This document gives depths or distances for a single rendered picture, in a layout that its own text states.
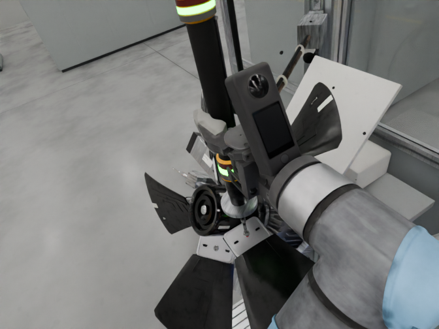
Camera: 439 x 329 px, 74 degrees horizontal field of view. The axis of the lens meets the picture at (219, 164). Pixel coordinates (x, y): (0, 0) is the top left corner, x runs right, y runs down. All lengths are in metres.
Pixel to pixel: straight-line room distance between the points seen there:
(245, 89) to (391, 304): 0.22
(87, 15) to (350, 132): 5.55
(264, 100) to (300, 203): 0.11
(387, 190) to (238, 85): 0.97
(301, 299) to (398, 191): 0.95
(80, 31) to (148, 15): 1.25
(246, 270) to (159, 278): 1.50
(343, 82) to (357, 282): 0.63
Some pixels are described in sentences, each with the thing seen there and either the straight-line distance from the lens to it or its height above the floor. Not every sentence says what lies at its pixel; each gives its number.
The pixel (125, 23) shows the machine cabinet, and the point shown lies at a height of 0.42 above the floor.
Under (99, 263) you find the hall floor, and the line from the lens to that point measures 2.36.
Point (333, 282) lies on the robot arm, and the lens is 0.27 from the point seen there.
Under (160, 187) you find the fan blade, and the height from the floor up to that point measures 1.15.
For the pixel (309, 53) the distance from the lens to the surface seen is 0.99.
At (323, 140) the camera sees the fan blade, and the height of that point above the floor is 1.42.
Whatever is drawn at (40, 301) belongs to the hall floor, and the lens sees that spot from 2.46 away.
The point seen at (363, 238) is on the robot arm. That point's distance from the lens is 0.26.
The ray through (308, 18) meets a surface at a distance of 1.01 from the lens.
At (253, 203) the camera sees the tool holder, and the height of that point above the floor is 1.31.
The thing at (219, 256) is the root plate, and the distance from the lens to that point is 0.75.
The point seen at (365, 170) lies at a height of 0.96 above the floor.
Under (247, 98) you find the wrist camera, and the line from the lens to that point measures 0.30.
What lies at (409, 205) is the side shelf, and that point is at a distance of 1.18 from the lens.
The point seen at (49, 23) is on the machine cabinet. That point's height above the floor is 0.79.
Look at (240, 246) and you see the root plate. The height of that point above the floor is 1.19.
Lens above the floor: 1.73
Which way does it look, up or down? 41 degrees down
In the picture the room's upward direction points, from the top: 14 degrees counter-clockwise
